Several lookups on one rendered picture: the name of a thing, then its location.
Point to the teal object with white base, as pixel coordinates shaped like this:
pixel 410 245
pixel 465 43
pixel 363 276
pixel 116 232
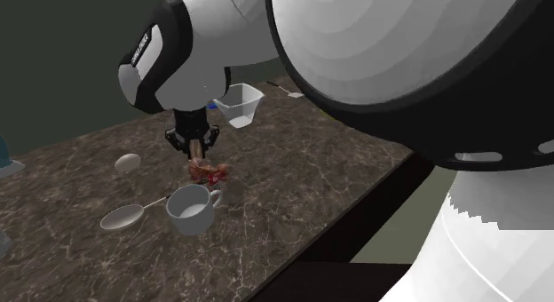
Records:
pixel 5 160

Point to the white square measuring cup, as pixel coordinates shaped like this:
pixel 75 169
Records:
pixel 238 106

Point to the red brown figure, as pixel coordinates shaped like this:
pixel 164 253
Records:
pixel 208 174

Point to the white spatula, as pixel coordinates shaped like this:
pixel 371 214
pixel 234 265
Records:
pixel 295 94

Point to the white ladle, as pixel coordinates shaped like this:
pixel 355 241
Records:
pixel 121 217

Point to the small blue object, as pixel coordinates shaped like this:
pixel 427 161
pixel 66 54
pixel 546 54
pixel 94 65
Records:
pixel 211 105

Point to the white mug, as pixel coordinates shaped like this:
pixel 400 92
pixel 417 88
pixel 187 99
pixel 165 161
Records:
pixel 190 214

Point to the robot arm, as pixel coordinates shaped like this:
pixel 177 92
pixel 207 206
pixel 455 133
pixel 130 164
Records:
pixel 389 45

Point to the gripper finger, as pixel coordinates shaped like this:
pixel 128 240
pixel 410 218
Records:
pixel 211 136
pixel 177 141

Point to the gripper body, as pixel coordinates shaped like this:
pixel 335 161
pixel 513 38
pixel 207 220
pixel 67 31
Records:
pixel 190 121

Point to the grey object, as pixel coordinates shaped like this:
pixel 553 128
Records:
pixel 3 244

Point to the white egg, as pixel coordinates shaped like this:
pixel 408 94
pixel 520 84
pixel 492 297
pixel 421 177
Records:
pixel 127 162

